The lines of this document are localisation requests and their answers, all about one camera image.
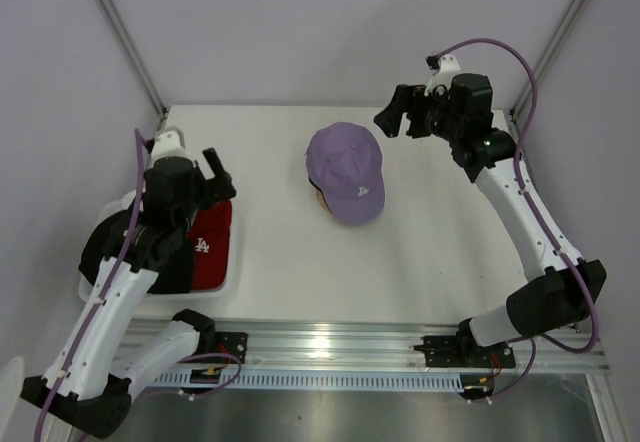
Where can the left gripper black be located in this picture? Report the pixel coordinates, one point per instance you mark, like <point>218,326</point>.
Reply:
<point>218,188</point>

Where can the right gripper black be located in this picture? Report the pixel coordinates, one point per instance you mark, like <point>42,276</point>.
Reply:
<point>390,118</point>

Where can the lilac baseball cap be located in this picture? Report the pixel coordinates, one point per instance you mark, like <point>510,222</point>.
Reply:
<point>346,161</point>

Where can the red LA baseball cap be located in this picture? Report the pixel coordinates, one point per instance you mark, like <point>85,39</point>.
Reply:
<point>210,237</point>

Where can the dark green baseball cap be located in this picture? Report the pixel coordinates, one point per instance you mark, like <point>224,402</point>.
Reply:
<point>315,185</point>

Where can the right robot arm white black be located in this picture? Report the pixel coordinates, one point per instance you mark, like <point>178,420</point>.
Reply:
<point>561,286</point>

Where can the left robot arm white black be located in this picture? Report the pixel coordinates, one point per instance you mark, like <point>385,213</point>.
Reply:
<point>87,386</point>

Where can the white plastic bin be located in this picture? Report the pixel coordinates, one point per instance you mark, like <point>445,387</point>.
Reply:
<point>190,298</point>

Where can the white baseball cap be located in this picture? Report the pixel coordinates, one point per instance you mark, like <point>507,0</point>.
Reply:
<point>116,206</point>

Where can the wooden hat stand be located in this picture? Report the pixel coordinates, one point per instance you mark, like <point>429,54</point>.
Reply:
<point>322,201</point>

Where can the black baseball cap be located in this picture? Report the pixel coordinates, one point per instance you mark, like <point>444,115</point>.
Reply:
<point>156,245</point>

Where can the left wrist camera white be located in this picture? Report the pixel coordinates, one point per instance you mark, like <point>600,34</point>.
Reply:
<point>168,142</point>

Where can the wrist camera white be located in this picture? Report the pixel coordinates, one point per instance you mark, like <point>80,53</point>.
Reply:
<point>168,142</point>
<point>444,69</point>

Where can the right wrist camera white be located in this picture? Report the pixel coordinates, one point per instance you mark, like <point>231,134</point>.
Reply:
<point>444,69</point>

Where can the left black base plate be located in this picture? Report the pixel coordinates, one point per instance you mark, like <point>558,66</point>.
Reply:
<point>234,343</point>

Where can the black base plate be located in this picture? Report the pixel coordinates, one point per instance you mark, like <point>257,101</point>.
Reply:
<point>455,351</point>
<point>234,343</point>

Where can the aluminium mounting rail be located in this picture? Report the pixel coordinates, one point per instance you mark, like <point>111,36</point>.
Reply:
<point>374,347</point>

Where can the left aluminium corner post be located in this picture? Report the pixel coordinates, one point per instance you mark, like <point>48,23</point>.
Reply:
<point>132,55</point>

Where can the aluminium corner post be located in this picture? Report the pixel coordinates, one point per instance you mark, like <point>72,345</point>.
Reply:
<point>558,38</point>
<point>132,55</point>

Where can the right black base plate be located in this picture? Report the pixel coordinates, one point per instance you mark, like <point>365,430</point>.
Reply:
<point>455,351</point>

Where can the white slotted cable duct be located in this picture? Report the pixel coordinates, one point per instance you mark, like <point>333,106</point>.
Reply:
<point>413,381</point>

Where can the right aluminium corner post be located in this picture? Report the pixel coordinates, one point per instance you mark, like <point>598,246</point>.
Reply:
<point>558,38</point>

